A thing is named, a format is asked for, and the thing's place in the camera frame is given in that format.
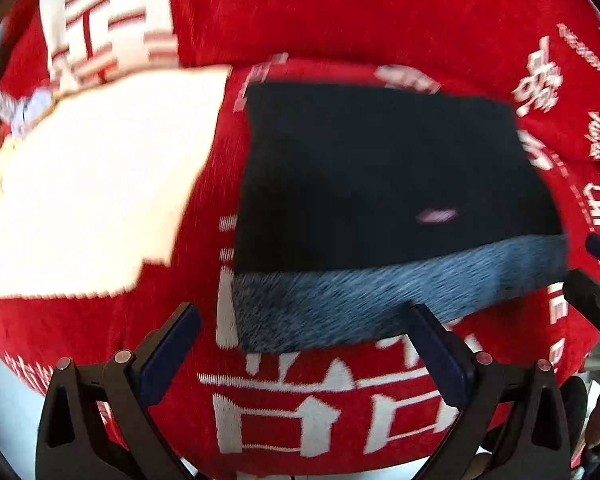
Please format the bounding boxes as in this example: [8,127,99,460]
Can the light blue cloth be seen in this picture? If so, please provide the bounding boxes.
[0,82,56,136]

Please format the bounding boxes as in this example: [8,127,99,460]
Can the red printed blanket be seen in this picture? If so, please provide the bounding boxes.
[0,52,600,476]

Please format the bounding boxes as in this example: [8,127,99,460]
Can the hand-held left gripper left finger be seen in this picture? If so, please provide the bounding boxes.
[35,301,203,480]

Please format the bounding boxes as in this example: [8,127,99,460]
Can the red printed cushion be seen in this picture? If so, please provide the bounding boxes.
[0,0,181,96]
[172,0,600,163]

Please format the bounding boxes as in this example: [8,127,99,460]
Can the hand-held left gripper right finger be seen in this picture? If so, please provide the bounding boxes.
[407,302,573,480]

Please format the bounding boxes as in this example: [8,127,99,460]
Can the black and grey pants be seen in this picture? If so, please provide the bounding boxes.
[230,81,571,356]

